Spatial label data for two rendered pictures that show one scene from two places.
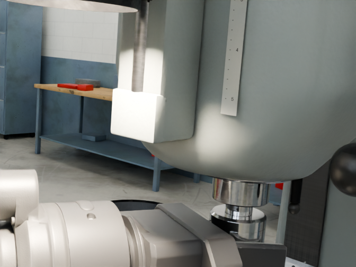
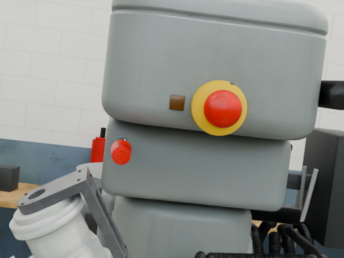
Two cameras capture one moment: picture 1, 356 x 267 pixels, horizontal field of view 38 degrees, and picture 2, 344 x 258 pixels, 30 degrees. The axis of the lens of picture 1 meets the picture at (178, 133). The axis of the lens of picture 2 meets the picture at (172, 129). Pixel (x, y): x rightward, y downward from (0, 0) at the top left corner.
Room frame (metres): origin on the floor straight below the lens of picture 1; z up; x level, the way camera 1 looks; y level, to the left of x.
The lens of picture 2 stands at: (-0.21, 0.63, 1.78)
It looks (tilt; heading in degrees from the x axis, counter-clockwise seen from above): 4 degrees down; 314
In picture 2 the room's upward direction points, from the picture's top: 7 degrees clockwise
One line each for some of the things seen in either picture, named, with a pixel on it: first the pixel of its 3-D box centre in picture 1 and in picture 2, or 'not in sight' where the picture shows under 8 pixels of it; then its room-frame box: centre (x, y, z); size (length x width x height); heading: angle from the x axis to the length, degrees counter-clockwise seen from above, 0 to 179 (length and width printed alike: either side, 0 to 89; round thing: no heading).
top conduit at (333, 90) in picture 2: not in sight; (289, 91); (0.35, -0.19, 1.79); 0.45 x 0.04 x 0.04; 139
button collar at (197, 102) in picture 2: not in sight; (218, 107); (0.25, 0.09, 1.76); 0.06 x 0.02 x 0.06; 49
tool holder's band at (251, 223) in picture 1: (238, 217); not in sight; (0.42, -0.06, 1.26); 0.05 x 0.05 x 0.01
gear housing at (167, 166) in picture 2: not in sight; (186, 151); (0.45, -0.08, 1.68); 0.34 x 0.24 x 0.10; 139
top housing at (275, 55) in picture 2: not in sight; (197, 66); (0.43, -0.07, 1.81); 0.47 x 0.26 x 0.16; 139
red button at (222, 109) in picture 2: not in sight; (221, 108); (0.23, 0.11, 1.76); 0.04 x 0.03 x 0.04; 49
